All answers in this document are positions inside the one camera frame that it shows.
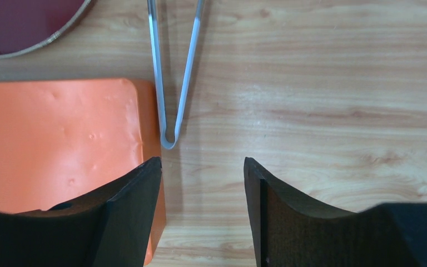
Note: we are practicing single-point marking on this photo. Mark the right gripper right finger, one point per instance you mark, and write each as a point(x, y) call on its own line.
point(291, 228)

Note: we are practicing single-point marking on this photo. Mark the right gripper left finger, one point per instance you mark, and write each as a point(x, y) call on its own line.
point(108, 226)

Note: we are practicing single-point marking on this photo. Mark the metal tongs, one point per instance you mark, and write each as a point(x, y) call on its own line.
point(173, 59)

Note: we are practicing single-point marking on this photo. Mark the orange box lid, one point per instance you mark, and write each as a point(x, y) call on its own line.
point(62, 139)

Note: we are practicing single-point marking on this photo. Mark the dark red round plate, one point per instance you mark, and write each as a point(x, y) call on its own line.
point(32, 24)

